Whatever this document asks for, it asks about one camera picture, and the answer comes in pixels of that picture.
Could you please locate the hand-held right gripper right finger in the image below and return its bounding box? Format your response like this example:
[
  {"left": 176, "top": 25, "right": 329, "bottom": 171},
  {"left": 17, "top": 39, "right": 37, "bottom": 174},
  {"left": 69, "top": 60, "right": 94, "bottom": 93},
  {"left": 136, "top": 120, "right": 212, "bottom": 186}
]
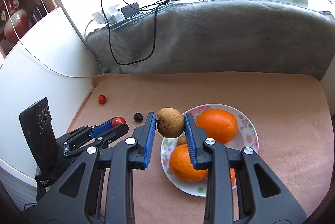
[{"left": 184, "top": 114, "right": 308, "bottom": 224}]

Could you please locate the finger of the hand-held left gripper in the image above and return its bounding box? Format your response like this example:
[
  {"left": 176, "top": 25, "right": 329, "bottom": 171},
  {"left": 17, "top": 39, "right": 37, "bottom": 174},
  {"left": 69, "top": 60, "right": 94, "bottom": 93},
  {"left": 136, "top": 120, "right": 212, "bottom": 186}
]
[
  {"left": 63, "top": 123, "right": 130, "bottom": 160},
  {"left": 64, "top": 119, "right": 116, "bottom": 148}
]

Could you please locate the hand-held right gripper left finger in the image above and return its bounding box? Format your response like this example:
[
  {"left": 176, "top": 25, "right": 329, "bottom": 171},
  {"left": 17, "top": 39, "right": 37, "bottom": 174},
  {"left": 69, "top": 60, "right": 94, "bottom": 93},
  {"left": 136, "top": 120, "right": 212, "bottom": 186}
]
[{"left": 30, "top": 111, "right": 157, "bottom": 224}]

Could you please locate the large orange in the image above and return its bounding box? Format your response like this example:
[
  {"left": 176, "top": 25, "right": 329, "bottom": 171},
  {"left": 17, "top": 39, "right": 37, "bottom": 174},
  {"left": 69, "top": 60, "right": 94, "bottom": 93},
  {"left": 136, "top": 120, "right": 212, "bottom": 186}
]
[{"left": 196, "top": 109, "right": 238, "bottom": 145}]

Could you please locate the small mandarin with stem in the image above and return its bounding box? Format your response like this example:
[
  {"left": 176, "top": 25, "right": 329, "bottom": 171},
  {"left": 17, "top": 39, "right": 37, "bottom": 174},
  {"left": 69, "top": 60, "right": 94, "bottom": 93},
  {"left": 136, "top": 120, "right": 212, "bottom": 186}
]
[{"left": 229, "top": 168, "right": 237, "bottom": 190}]

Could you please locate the white floral plate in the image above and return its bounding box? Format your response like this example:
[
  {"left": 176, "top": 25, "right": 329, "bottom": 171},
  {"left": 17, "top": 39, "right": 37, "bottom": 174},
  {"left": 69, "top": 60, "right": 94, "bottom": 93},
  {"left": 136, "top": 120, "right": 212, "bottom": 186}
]
[{"left": 160, "top": 104, "right": 259, "bottom": 197}]

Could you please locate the medium orange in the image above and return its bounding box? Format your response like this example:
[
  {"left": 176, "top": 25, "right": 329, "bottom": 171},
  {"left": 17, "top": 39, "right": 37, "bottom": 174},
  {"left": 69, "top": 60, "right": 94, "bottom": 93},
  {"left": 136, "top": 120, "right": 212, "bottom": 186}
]
[{"left": 169, "top": 144, "right": 210, "bottom": 183}]

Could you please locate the white bookshelf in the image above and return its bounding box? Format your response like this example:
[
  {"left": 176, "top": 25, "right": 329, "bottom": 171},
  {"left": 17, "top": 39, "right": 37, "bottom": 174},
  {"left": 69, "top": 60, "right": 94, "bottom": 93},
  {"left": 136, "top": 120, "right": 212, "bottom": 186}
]
[{"left": 0, "top": 0, "right": 105, "bottom": 183}]

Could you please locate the peach blanket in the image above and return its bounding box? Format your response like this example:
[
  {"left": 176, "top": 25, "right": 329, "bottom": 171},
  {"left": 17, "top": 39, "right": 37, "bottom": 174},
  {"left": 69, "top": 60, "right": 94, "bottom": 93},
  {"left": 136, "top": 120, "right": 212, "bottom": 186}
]
[{"left": 67, "top": 71, "right": 334, "bottom": 224}]

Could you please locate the white power strip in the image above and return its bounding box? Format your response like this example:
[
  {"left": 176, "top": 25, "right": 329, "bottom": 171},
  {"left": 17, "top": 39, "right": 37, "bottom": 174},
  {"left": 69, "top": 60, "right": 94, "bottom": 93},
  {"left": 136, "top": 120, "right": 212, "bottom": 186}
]
[{"left": 91, "top": 3, "right": 126, "bottom": 29}]

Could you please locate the grey blanket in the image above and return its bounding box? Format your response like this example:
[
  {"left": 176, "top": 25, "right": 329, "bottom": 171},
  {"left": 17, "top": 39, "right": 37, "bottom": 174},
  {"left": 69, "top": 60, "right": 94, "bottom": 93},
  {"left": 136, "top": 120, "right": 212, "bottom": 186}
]
[{"left": 84, "top": 0, "right": 335, "bottom": 82}]

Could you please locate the red white vase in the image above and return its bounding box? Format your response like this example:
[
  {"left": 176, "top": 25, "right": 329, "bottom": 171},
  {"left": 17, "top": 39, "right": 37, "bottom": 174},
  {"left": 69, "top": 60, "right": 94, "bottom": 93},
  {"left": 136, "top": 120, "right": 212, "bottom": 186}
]
[{"left": 4, "top": 0, "right": 29, "bottom": 43}]

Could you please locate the row of books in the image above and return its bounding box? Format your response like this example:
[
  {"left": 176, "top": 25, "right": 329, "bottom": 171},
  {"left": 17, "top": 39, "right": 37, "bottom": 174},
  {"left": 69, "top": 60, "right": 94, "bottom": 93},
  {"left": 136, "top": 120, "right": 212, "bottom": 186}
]
[{"left": 26, "top": 4, "right": 48, "bottom": 28}]

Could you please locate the black power adapter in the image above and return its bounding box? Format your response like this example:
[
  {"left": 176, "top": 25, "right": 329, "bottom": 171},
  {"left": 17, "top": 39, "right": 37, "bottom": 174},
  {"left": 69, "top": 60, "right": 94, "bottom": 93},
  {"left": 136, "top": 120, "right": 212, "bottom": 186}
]
[{"left": 121, "top": 2, "right": 141, "bottom": 18}]

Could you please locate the white cable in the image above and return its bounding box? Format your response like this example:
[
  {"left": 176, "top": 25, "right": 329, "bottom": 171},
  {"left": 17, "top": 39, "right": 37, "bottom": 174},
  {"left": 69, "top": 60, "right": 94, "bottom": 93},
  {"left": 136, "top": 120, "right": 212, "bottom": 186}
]
[{"left": 1, "top": 0, "right": 93, "bottom": 78}]

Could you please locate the black cable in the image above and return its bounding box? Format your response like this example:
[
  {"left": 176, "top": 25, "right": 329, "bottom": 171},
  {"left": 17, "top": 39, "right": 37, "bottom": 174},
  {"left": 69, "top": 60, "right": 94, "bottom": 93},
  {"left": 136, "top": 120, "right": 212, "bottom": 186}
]
[{"left": 101, "top": 0, "right": 181, "bottom": 66}]

